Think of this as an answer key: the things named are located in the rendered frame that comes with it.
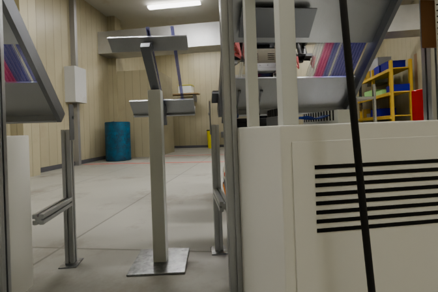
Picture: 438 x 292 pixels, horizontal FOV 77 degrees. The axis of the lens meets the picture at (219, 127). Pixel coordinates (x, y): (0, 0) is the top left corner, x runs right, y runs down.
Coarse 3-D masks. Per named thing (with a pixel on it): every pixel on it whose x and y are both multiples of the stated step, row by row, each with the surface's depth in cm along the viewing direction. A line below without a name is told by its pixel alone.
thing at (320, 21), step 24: (240, 0) 106; (264, 0) 107; (312, 0) 109; (336, 0) 110; (360, 0) 111; (384, 0) 112; (240, 24) 109; (264, 24) 110; (312, 24) 112; (336, 24) 117; (360, 24) 118
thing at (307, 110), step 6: (300, 108) 147; (306, 108) 147; (312, 108) 148; (318, 108) 148; (324, 108) 148; (330, 108) 149; (336, 108) 149; (342, 108) 149; (222, 114) 140; (240, 114) 141; (264, 114) 142; (300, 114) 145
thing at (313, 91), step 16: (240, 80) 131; (272, 80) 133; (304, 80) 135; (320, 80) 136; (336, 80) 137; (240, 96) 138; (272, 96) 140; (304, 96) 142; (320, 96) 144; (336, 96) 145
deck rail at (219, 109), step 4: (220, 56) 123; (220, 60) 124; (220, 64) 124; (220, 68) 125; (220, 72) 125; (220, 76) 126; (220, 80) 126; (220, 84) 127; (220, 88) 128; (220, 92) 130; (220, 96) 131; (220, 100) 133; (220, 104) 135; (220, 108) 136; (220, 112) 138; (220, 116) 140
